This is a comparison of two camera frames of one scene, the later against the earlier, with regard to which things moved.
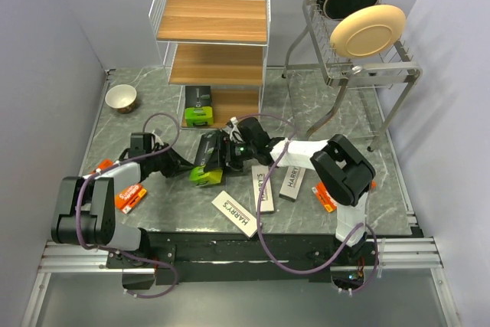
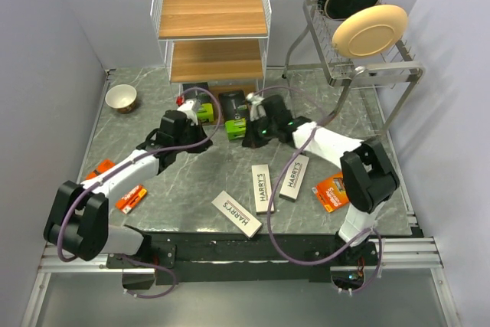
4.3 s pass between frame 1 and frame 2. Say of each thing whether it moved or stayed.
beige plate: stayed
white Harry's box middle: stayed
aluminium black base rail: stayed
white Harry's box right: stayed
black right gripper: moved
